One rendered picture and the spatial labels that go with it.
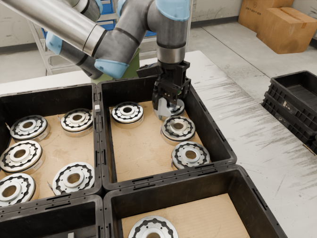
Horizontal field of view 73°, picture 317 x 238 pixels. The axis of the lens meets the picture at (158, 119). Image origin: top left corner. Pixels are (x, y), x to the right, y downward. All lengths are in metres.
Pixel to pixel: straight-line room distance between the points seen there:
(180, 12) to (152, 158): 0.37
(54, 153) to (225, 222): 0.49
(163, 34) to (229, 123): 0.53
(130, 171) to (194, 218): 0.20
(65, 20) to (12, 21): 2.90
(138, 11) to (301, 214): 0.71
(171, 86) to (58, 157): 0.37
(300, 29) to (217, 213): 3.01
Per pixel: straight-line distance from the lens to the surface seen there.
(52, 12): 0.57
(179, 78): 0.57
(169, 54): 0.55
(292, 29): 3.30
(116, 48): 0.55
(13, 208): 0.50
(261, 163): 0.84
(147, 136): 0.66
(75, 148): 0.68
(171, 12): 0.51
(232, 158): 0.51
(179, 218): 0.53
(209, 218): 0.54
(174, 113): 0.69
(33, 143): 0.70
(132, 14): 0.57
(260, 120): 1.00
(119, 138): 0.67
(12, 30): 3.49
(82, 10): 0.89
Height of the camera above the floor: 1.32
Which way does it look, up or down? 43 degrees down
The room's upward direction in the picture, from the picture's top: straight up
